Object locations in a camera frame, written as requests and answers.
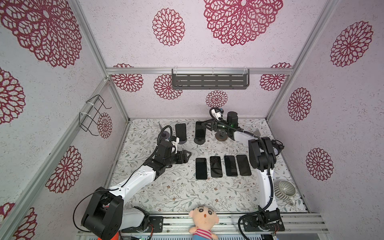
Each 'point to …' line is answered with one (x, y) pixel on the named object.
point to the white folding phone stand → (257, 133)
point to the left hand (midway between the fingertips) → (186, 156)
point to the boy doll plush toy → (204, 219)
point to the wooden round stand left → (165, 134)
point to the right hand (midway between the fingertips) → (203, 121)
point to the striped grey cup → (285, 191)
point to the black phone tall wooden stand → (201, 168)
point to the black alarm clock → (277, 145)
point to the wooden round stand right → (221, 136)
